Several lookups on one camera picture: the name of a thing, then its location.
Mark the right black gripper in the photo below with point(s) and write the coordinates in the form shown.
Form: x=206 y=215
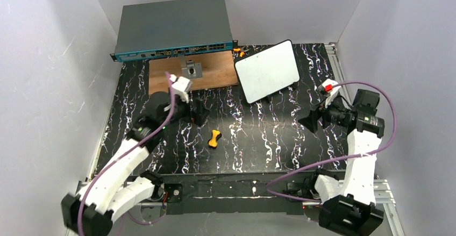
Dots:
x=323 y=116

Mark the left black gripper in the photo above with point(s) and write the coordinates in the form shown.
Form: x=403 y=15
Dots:
x=194 y=109

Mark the yellow whiteboard eraser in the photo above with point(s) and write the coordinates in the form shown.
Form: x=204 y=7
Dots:
x=213 y=141

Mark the white dry-erase board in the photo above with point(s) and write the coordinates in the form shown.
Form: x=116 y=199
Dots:
x=268 y=71

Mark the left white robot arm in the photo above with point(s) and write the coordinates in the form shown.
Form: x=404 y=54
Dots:
x=96 y=206

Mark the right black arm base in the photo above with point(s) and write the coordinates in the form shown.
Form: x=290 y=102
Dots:
x=303 y=191

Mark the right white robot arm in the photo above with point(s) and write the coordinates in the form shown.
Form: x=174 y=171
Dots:
x=350 y=208

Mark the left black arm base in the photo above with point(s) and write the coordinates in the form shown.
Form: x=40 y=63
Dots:
x=168 y=193

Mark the black marble pattern mat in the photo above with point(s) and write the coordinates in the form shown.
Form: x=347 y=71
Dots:
x=255 y=137

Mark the brown wooden board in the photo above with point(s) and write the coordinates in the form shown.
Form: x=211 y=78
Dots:
x=217 y=71

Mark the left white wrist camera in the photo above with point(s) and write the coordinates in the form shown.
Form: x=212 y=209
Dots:
x=181 y=87

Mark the grey metal bracket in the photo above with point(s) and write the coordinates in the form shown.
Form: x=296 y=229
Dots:
x=190 y=69

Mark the orange handled pliers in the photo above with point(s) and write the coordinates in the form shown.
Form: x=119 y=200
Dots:
x=241 y=51

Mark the grey network switch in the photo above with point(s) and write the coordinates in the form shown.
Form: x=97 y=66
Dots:
x=168 y=29

